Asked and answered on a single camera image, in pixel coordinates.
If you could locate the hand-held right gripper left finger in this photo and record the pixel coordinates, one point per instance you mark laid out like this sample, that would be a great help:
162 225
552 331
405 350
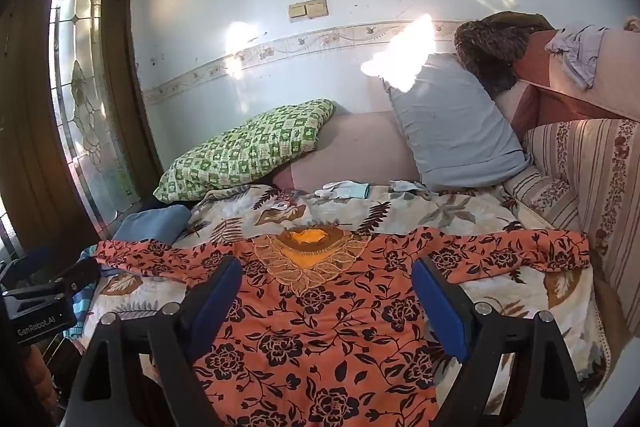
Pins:
220 302

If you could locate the leaf print blanket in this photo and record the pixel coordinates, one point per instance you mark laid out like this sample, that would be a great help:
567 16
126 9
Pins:
450 212

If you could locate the wooden stained glass door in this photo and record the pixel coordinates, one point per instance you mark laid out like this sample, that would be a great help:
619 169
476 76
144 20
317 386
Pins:
75 107

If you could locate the green checked pillow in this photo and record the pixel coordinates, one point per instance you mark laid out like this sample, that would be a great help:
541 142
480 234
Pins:
250 147

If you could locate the striped pink sofa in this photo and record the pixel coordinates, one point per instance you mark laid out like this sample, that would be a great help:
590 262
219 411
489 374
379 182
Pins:
600 167

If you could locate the small white-teal cloth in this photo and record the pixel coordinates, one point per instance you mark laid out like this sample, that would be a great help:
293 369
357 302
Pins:
345 190

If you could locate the light purple cloth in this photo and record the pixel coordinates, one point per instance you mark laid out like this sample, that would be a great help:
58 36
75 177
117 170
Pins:
580 49

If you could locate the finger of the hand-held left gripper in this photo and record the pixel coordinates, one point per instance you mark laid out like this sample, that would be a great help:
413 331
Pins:
80 274

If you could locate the grey blue pillow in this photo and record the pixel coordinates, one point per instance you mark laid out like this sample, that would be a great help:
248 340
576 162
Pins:
450 127

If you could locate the brown furry cushion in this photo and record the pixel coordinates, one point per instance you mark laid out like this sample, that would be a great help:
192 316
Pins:
492 52

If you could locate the small white cloth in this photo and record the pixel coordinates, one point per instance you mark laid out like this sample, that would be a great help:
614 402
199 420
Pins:
407 186

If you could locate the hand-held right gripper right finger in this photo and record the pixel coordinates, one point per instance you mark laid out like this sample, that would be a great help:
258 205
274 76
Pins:
440 307

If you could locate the turquoise striped cloth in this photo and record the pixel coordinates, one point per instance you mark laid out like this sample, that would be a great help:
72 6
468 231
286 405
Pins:
80 309

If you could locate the orange floral pillow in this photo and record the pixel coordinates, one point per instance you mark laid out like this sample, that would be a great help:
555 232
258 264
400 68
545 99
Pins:
345 307

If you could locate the beige light switch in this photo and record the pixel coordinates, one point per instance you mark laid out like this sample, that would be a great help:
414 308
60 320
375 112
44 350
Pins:
307 10

